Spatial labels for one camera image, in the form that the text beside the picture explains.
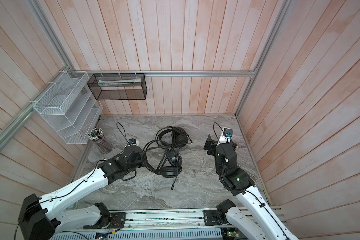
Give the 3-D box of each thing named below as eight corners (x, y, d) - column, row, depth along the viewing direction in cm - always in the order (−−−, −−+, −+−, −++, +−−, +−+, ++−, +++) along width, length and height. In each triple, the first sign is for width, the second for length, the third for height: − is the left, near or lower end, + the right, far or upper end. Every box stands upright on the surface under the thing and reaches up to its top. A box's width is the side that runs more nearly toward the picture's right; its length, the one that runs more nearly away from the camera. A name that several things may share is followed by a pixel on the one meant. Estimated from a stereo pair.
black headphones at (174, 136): (156, 149, 102) (154, 142, 95) (157, 131, 112) (156, 123, 105) (191, 149, 102) (192, 142, 95) (190, 131, 113) (191, 123, 106)
